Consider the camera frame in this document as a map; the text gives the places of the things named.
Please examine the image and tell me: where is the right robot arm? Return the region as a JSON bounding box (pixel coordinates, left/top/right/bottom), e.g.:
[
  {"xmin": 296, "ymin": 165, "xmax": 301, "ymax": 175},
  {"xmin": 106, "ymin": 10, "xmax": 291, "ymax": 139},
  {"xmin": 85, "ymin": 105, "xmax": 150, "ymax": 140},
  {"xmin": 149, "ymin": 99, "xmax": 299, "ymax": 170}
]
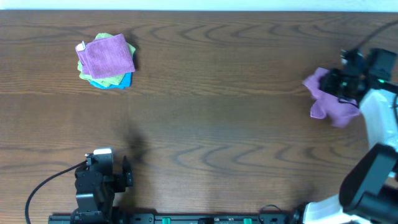
[{"xmin": 291, "ymin": 68, "xmax": 397, "ymax": 223}]

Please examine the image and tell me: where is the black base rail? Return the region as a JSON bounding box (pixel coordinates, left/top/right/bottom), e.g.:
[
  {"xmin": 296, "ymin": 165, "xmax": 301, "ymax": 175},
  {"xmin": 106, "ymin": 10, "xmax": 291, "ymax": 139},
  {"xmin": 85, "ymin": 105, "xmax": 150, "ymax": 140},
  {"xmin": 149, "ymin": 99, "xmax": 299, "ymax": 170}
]
[{"xmin": 48, "ymin": 207, "xmax": 301, "ymax": 224}]

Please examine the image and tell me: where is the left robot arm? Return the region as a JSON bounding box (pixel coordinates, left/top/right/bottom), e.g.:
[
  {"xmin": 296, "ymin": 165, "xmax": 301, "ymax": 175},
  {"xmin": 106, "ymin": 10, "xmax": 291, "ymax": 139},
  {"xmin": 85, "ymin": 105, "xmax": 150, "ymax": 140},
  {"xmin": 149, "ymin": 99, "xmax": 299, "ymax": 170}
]
[{"xmin": 70, "ymin": 153, "xmax": 133, "ymax": 224}]

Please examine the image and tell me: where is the purple microfiber cloth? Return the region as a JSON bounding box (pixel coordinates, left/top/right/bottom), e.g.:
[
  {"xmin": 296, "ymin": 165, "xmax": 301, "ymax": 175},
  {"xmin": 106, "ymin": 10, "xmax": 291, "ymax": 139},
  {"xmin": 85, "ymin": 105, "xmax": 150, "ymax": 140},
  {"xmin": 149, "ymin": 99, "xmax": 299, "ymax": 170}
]
[{"xmin": 303, "ymin": 67, "xmax": 361, "ymax": 128}]

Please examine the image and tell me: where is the folded purple cloth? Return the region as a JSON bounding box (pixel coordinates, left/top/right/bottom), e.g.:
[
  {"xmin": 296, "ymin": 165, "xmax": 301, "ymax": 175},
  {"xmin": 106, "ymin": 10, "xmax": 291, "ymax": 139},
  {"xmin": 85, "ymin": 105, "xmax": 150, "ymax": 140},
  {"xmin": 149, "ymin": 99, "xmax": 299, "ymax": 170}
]
[{"xmin": 75, "ymin": 34, "xmax": 135, "ymax": 79}]

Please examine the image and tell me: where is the folded blue cloth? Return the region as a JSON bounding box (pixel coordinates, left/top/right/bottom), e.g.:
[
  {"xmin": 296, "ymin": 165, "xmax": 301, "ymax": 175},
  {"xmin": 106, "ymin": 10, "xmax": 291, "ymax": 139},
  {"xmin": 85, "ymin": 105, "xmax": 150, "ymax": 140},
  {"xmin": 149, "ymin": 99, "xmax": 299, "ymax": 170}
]
[{"xmin": 89, "ymin": 73, "xmax": 132, "ymax": 90}]

